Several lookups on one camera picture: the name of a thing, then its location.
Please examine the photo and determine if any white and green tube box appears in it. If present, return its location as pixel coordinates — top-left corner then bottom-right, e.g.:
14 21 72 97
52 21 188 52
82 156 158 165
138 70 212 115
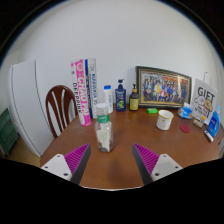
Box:
84 58 99 120

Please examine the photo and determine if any green cabinet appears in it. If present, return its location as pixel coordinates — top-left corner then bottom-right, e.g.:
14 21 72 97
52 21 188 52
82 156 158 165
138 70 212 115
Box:
0 107 20 158

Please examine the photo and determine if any blue detergent bottle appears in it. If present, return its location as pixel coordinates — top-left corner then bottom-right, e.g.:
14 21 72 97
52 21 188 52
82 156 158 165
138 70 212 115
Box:
206 105 222 139

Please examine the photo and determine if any dark wooden chair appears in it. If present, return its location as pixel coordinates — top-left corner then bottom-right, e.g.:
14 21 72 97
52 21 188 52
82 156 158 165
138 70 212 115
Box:
45 84 79 139

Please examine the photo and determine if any white paper gift bag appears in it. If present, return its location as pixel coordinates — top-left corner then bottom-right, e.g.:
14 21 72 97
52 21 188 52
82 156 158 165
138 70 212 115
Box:
191 71 219 126

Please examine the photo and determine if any framed group picture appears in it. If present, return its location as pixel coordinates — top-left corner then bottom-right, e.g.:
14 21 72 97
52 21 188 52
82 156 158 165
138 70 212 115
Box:
135 65 193 110

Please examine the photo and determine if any white bottle with blue cap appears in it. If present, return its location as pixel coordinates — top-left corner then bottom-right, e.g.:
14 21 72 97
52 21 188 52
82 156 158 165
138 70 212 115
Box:
102 84 114 114

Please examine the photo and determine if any white mug with yellow handle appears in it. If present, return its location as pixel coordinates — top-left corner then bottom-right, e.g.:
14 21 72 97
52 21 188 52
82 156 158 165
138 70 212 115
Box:
156 109 175 131

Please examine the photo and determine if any amber pump bottle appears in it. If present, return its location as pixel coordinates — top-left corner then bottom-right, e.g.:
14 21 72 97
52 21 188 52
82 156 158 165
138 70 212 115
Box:
129 83 140 112

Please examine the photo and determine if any clear green-labelled water bottle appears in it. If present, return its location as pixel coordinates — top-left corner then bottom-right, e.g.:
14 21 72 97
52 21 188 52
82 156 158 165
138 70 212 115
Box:
94 102 114 153

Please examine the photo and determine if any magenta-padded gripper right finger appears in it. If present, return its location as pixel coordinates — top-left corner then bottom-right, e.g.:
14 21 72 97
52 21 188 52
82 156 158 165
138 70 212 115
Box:
132 143 184 186

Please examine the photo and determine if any blue tissue pack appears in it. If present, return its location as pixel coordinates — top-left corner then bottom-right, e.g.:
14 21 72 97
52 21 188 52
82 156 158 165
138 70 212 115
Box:
177 102 194 120

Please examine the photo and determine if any dark blue pump bottle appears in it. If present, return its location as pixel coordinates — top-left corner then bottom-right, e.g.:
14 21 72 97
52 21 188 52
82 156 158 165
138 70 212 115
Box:
114 78 127 112

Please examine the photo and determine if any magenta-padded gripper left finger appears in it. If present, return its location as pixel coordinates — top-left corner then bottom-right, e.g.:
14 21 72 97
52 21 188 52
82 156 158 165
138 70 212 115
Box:
41 143 92 186

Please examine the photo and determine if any pink tall tube box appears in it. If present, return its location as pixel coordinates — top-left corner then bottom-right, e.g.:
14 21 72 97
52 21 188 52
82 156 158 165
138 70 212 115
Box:
70 58 92 127

